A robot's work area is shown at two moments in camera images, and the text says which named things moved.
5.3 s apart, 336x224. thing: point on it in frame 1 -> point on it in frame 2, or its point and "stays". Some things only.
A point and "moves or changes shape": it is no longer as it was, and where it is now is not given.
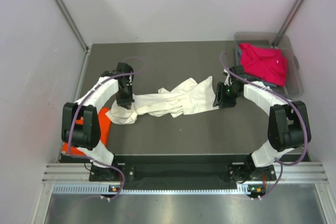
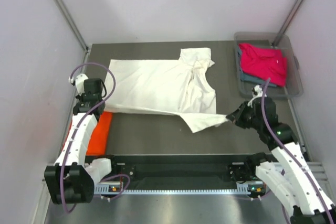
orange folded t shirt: [105, 123] stays
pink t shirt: [269, 65] stays
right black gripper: [220, 97] -> [233, 116]
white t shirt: [188, 95] moves or changes shape
